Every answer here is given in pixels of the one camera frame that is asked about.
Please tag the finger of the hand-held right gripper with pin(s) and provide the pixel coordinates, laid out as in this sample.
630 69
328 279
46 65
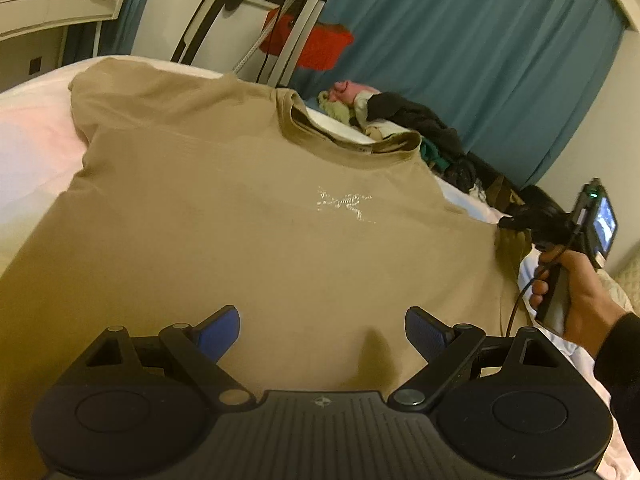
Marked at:
511 221

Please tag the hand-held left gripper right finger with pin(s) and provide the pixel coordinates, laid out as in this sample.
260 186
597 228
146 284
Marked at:
425 332

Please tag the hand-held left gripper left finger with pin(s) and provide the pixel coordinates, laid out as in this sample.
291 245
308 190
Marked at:
220 329

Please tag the tan t-shirt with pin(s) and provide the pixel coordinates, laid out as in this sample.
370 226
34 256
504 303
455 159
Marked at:
225 220

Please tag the person's right forearm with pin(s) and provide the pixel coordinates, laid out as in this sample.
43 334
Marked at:
620 370

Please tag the person's right hand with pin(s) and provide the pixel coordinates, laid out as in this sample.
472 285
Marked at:
585 290

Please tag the cream knitted cloth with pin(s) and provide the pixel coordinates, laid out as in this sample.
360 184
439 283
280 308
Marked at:
617 287

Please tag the teal garment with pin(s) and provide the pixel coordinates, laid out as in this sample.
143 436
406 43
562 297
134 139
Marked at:
434 158

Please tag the black garment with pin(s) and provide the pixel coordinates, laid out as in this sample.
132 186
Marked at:
415 120

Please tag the blue curtain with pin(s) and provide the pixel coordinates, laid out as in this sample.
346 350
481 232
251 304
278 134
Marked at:
450 50

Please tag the pale green cloth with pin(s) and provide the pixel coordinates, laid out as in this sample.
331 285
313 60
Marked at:
339 107

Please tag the pink cloth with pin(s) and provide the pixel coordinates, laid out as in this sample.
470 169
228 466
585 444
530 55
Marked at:
348 89

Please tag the red cloth box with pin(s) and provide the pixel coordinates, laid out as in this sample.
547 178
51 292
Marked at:
320 45

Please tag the pastel bed sheet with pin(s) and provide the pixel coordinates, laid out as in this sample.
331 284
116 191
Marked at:
35 130

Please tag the grey exercise machine frame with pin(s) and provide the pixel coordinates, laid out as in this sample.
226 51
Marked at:
295 25

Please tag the dark wall outlet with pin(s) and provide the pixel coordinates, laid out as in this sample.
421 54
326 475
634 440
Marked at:
35 65

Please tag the white wall shelf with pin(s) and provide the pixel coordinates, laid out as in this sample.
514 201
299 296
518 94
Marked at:
55 10

